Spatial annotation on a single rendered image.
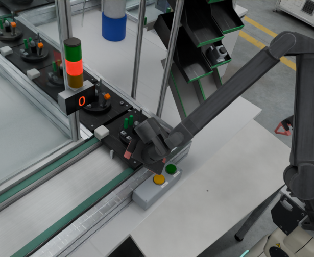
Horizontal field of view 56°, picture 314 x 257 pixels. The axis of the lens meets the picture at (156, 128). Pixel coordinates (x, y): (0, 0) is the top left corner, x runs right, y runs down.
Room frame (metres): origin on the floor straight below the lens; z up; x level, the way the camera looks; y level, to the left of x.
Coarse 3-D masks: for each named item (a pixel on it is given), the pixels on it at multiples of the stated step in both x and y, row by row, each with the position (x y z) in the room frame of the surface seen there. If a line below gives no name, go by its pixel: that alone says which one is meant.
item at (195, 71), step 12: (168, 12) 1.15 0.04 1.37; (156, 24) 1.13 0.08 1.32; (168, 24) 1.19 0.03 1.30; (168, 36) 1.07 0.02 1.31; (180, 36) 1.16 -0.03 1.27; (180, 48) 1.10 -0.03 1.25; (192, 48) 1.13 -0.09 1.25; (180, 60) 1.05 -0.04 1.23; (192, 60) 1.08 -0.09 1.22; (204, 60) 1.09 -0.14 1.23; (192, 72) 1.02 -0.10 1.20; (204, 72) 1.05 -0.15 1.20
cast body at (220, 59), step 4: (208, 48) 1.18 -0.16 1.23; (212, 48) 1.17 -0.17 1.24; (216, 48) 1.13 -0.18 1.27; (220, 48) 1.13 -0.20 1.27; (224, 48) 1.14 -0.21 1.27; (212, 52) 1.14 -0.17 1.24; (216, 52) 1.12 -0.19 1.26; (220, 52) 1.12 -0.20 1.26; (224, 52) 1.12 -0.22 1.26; (212, 56) 1.13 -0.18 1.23; (216, 56) 1.12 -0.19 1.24; (220, 56) 1.11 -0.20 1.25; (224, 56) 1.13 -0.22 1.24; (212, 60) 1.13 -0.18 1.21; (216, 60) 1.11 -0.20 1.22; (220, 60) 1.12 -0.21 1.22; (224, 60) 1.13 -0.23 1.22; (216, 64) 1.12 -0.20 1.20
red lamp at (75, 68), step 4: (80, 60) 0.74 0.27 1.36; (68, 64) 0.72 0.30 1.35; (72, 64) 0.72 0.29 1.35; (76, 64) 0.73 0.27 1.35; (80, 64) 0.74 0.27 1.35; (68, 68) 0.72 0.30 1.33; (72, 68) 0.72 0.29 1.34; (76, 68) 0.73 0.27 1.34; (80, 68) 0.74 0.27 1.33; (68, 72) 0.72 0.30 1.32; (72, 72) 0.72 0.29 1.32; (76, 72) 0.73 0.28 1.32; (80, 72) 0.74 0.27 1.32
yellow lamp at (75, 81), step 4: (68, 76) 0.73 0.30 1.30; (72, 76) 0.72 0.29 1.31; (76, 76) 0.73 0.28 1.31; (80, 76) 0.74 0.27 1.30; (68, 80) 0.73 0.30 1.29; (72, 80) 0.72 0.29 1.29; (76, 80) 0.72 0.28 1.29; (80, 80) 0.73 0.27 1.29; (68, 84) 0.73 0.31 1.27; (72, 84) 0.72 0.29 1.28; (76, 84) 0.72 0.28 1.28; (80, 84) 0.73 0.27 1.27
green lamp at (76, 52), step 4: (64, 44) 0.73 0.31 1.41; (80, 44) 0.75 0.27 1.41; (64, 48) 0.73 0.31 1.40; (68, 48) 0.72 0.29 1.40; (72, 48) 0.72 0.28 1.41; (76, 48) 0.73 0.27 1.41; (80, 48) 0.74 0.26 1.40; (64, 52) 0.73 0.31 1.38; (68, 52) 0.72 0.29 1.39; (72, 52) 0.72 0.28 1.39; (76, 52) 0.73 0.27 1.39; (80, 52) 0.74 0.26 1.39; (68, 56) 0.72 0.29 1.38; (72, 56) 0.72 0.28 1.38; (76, 56) 0.73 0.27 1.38; (80, 56) 0.74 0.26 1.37; (68, 60) 0.72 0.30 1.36; (72, 60) 0.72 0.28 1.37; (76, 60) 0.73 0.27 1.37
